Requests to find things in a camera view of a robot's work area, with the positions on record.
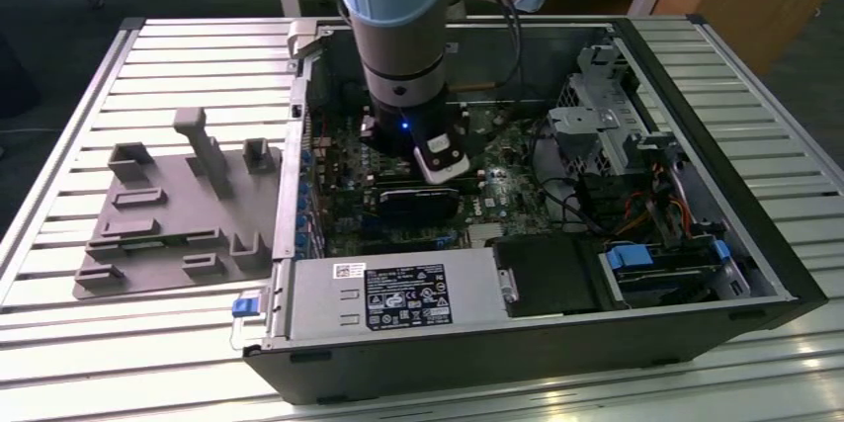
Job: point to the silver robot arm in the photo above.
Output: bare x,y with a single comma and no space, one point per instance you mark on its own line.
396,46

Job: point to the black RAM slot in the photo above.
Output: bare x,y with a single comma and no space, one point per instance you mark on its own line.
399,183
399,175

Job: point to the black graphics card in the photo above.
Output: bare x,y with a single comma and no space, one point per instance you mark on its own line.
415,202

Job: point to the white label sticker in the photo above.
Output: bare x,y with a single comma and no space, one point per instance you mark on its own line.
452,48

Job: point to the green motherboard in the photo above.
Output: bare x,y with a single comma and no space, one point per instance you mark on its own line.
508,194

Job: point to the silver chipset heatsink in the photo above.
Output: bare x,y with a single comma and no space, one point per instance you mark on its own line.
485,233

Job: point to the metal drive cage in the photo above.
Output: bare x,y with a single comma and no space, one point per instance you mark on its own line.
593,115

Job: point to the black rating label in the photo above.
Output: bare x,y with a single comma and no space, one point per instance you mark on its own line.
405,296

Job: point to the grey power supply unit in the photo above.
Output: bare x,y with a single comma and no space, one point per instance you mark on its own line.
316,293

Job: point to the black plastic shroud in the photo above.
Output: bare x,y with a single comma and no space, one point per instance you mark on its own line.
553,274

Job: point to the grey parts rack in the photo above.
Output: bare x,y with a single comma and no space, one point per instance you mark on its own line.
164,224

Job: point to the blue case latch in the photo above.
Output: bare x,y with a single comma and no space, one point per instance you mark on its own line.
244,307

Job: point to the blue disk carrier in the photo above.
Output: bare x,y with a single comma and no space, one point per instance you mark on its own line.
629,256

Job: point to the black PC case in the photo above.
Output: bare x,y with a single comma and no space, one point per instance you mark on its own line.
461,372

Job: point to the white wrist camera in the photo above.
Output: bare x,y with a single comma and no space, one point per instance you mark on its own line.
441,160

